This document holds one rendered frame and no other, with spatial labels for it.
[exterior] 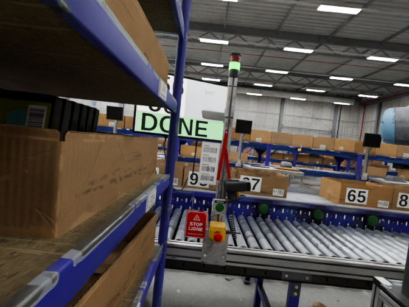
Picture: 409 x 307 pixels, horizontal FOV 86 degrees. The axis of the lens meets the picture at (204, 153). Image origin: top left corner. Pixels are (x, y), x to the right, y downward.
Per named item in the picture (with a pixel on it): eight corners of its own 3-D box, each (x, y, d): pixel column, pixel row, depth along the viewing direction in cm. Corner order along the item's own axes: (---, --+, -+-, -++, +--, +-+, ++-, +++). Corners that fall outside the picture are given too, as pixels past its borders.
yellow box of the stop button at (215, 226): (208, 243, 97) (210, 227, 96) (208, 234, 105) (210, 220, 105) (241, 247, 97) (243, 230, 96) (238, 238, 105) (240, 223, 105)
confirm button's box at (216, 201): (211, 214, 102) (213, 199, 101) (211, 212, 105) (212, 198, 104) (226, 215, 102) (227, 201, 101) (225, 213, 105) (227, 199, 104)
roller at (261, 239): (264, 259, 109) (265, 249, 108) (245, 221, 161) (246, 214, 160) (274, 260, 109) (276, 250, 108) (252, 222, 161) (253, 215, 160)
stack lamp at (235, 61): (229, 67, 101) (230, 54, 100) (227, 71, 106) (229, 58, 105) (240, 69, 101) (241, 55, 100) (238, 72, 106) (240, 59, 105)
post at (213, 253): (200, 263, 105) (220, 75, 100) (200, 258, 110) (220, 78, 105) (225, 266, 105) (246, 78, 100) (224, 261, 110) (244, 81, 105)
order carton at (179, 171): (129, 183, 165) (131, 160, 164) (140, 176, 194) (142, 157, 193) (181, 188, 164) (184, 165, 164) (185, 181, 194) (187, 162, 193)
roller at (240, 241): (238, 256, 109) (239, 246, 108) (227, 219, 161) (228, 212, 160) (248, 257, 109) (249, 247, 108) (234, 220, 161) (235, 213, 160)
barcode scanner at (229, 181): (251, 203, 98) (251, 179, 97) (224, 204, 98) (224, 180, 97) (249, 199, 105) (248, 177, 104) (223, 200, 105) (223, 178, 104)
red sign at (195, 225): (184, 236, 104) (187, 210, 103) (184, 236, 105) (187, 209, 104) (217, 240, 104) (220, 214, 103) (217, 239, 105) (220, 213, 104)
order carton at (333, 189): (338, 204, 164) (341, 182, 163) (318, 195, 194) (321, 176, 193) (391, 211, 164) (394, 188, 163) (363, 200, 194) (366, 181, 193)
